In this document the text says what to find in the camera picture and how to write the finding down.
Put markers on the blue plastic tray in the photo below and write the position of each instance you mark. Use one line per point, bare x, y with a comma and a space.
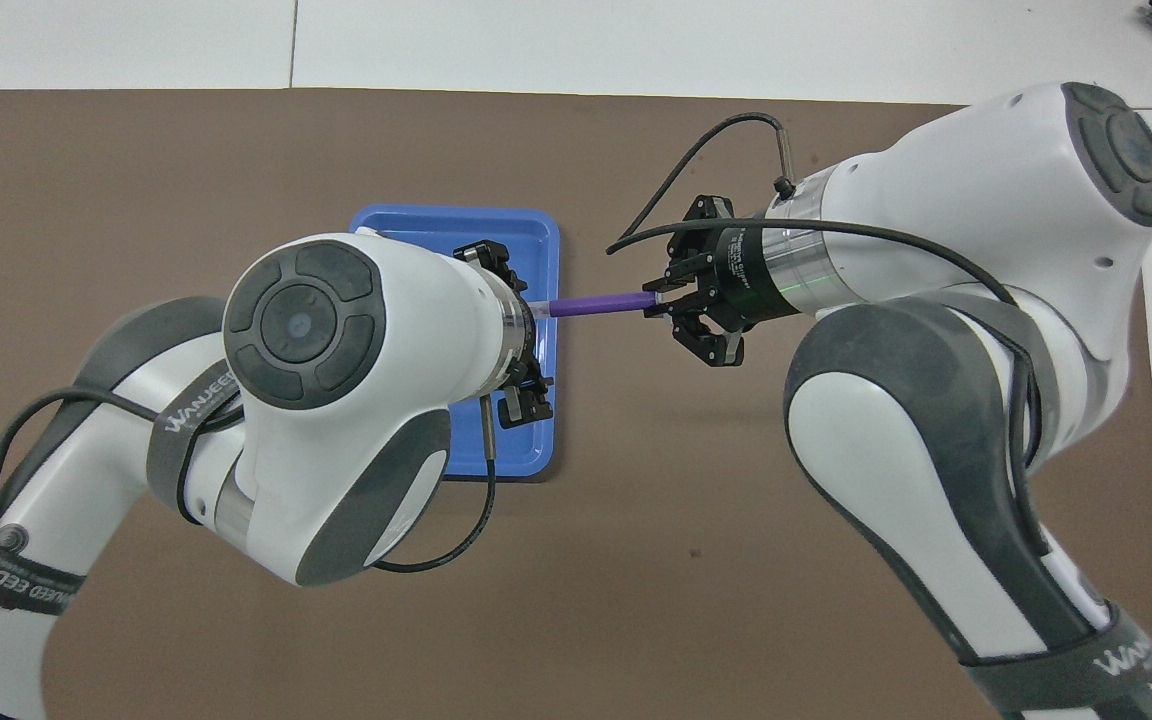
536, 240

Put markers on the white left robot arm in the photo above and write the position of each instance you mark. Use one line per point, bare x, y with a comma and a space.
336, 400

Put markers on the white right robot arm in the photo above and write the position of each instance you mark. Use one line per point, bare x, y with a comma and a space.
986, 300

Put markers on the purple pen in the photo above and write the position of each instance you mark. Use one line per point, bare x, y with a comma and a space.
601, 304

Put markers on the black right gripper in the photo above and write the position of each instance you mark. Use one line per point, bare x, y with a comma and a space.
741, 275

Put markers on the brown table mat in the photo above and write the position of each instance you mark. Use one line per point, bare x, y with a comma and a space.
636, 600

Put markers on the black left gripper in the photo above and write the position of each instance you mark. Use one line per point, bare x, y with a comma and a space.
528, 325

